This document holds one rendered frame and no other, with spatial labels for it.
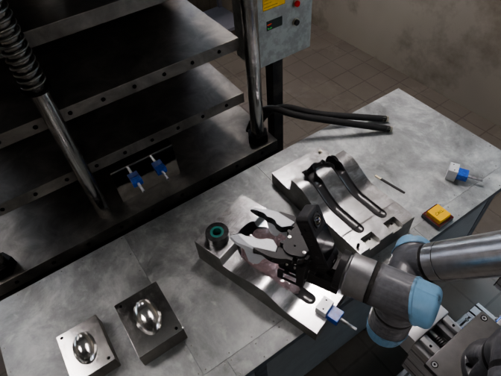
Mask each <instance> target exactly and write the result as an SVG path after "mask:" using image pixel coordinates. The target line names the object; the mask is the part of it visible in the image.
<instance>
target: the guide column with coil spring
mask: <svg viewBox="0 0 501 376"><path fill-rule="evenodd" d="M8 14H9V13H8V12H7V10H6V11H5V12H4V13H3V14H1V15H0V21H1V20H3V19H4V18H6V17H7V16H8ZM12 23H13V21H12V19H10V20H9V21H8V22H6V23H4V24H2V25H0V31H1V30H4V29H5V28H7V27H9V26H10V25H12ZM16 31H17V29H16V26H15V27H14V28H13V29H12V30H10V31H8V32H6V33H4V34H0V40H1V39H4V38H7V37H10V36H11V35H13V34H15V33H16ZM20 39H21V37H20V35H18V36H17V37H15V38H14V39H12V40H10V41H7V42H5V43H0V45H1V47H6V46H11V45H13V44H14V43H17V42H18V41H19V40H20ZM24 46H25V44H24V42H22V43H21V44H20V45H19V46H17V47H15V48H12V49H10V50H5V51H4V52H5V54H12V53H15V52H17V51H19V50H21V49H22V48H23V47H24ZM27 54H28V50H26V51H24V52H23V53H21V54H20V55H18V56H15V57H9V58H8V59H9V61H16V60H20V59H22V58H23V57H25V56H26V55H27ZM31 61H32V57H29V58H28V59H27V60H26V61H24V62H22V63H19V64H15V65H12V66H13V68H14V69H16V68H20V67H23V66H26V65H27V64H29V63H30V62H31ZM35 67H36V65H35V63H34V64H33V65H32V66H31V67H29V68H28V69H25V70H23V71H20V72H16V73H17V75H24V74H27V73H29V72H31V71H32V70H33V69H34V68H35ZM38 74H39V71H38V70H37V71H36V72H35V73H34V74H32V75H30V76H28V77H26V78H20V80H21V81H29V80H32V79H33V78H35V77H36V76H38ZM41 81H42V76H41V77H40V78H39V79H38V80H37V81H35V82H33V83H31V84H26V85H24V87H25V88H30V87H34V86H36V85H37V84H39V83H40V82H41ZM31 99H32V101H33V103H34V104H35V106H36V108H37V109H38V111H39V113H40V115H41V117H42V118H43V120H44V122H45V123H46V125H47V127H48V129H49V130H50V132H51V134H52V136H53V138H54V139H55V141H56V143H57V144H58V146H59V148H60V150H61V151H62V153H63V155H64V157H65V158H66V160H67V162H68V164H69V165H70V167H71V169H72V171H73V172H74V174H75V176H76V178H77V179H78V181H79V183H80V185H81V186H82V188H83V190H84V192H85V193H86V195H87V197H88V199H89V200H90V202H91V204H92V206H93V207H94V209H95V211H96V213H97V214H98V216H99V218H101V219H106V218H108V217H110V216H111V214H112V210H111V209H110V206H109V204H108V203H107V201H106V199H105V197H104V195H103V193H102V191H101V189H100V187H99V185H98V184H97V182H96V180H95V178H94V176H93V174H92V172H91V170H90V168H89V167H88V165H87V163H86V161H85V159H84V156H83V155H82V153H81V151H80V149H79V148H78V145H77V143H76V142H75V139H74V137H73V136H72V134H71V132H70V130H69V128H68V126H67V124H66V122H65V121H64V119H63V117H62V115H61V113H60V111H59V109H58V107H57V105H56V104H55V102H54V99H53V98H52V96H51V93H50V92H49V91H48V92H47V93H46V94H44V95H41V96H39V97H36V98H31Z"/></svg>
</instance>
